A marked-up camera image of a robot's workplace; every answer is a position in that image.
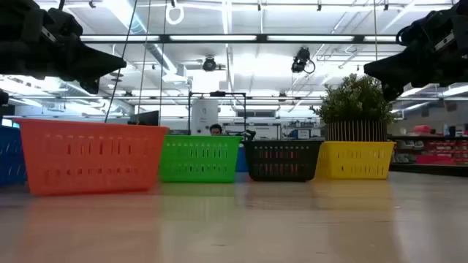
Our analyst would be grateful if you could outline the black background monitor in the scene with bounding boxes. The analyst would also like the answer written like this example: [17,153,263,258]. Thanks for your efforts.
[127,110,160,127]

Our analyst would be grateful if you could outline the black ceiling camera with cable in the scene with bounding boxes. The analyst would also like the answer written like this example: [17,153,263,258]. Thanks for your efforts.
[290,46,316,75]

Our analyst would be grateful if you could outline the black aluminium table frame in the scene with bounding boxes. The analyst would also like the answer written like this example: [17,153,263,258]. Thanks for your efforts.
[388,163,468,178]

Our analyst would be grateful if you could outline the white cable ring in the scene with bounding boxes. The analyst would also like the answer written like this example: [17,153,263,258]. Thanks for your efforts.
[165,0,185,26]

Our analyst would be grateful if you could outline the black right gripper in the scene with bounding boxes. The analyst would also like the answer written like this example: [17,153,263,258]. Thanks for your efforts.
[363,0,468,102]

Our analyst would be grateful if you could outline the green plant in ribbed pot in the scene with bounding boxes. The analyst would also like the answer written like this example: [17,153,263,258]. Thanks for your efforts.
[309,72,398,142]

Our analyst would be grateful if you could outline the round black ceiling camera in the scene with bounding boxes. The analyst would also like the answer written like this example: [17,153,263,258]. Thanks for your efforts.
[202,56,219,73]

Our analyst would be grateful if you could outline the yellow plastic slotted basket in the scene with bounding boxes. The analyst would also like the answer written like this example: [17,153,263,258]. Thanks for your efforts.
[314,140,397,180]

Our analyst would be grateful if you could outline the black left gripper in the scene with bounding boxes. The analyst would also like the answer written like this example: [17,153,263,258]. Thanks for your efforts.
[0,0,127,95]

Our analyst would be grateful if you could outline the green plastic slotted basket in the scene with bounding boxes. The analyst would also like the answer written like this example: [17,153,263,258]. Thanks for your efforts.
[159,134,244,184]

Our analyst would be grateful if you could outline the long black hanging cable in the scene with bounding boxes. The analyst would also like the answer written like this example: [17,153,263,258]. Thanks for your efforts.
[104,0,139,124]

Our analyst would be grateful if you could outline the thin grey hanging cable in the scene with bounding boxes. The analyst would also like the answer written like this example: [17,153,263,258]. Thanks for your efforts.
[159,0,165,127]
[372,0,378,80]

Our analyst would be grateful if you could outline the black plastic slotted basket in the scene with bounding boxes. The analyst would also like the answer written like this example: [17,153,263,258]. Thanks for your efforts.
[242,140,325,183]

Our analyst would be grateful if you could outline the overhead light bar frame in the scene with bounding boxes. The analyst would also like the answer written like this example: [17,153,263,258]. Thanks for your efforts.
[78,34,403,45]

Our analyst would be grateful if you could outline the orange plastic slotted basket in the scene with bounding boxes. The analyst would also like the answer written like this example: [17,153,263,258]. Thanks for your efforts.
[13,117,170,197]

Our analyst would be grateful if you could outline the white cylindrical tank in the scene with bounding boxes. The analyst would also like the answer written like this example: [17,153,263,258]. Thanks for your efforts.
[189,98,219,136]

